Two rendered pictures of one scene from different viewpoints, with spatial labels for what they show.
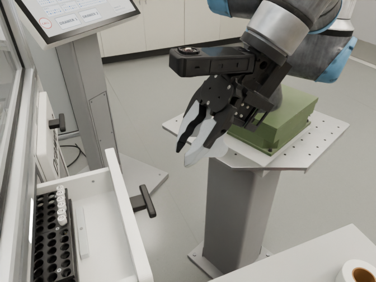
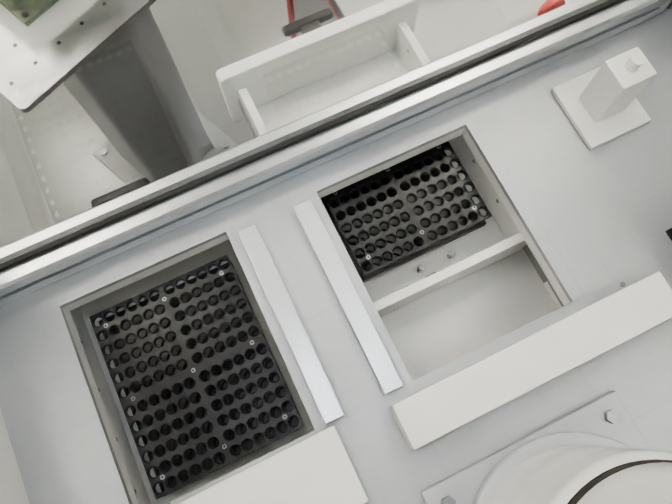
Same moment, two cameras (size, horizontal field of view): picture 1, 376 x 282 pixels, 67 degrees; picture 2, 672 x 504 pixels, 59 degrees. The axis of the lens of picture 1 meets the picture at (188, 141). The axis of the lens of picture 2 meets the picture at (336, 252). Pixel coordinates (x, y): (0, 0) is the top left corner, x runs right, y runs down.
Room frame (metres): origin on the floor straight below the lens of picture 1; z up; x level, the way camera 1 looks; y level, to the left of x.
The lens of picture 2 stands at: (0.33, 0.60, 1.60)
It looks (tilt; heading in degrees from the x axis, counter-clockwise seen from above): 74 degrees down; 267
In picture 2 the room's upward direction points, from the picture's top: 1 degrees counter-clockwise
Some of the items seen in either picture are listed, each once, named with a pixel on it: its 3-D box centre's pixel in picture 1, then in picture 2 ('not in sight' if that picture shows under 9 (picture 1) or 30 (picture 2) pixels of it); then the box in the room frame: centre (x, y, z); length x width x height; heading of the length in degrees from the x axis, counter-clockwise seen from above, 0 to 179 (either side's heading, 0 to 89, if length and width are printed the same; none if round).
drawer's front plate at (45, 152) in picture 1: (48, 136); not in sight; (0.56, 0.34, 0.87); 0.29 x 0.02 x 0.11; 22
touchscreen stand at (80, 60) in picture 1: (100, 114); not in sight; (1.27, 0.45, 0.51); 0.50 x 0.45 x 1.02; 60
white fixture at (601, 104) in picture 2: not in sight; (617, 84); (-0.02, 0.25, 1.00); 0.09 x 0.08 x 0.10; 112
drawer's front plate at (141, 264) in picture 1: (127, 219); not in sight; (0.32, 0.11, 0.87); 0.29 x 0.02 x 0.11; 22
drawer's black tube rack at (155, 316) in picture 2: not in sight; (199, 372); (0.49, 0.53, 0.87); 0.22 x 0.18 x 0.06; 112
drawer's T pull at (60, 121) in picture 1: (56, 123); not in sight; (0.57, 0.31, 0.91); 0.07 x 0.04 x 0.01; 22
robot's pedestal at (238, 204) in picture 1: (239, 204); not in sight; (0.77, -0.21, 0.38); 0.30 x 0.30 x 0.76; 45
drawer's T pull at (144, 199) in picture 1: (140, 202); not in sight; (0.33, 0.08, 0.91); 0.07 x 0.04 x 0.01; 22
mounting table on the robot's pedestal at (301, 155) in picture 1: (253, 138); not in sight; (0.79, -0.23, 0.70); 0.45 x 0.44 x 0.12; 135
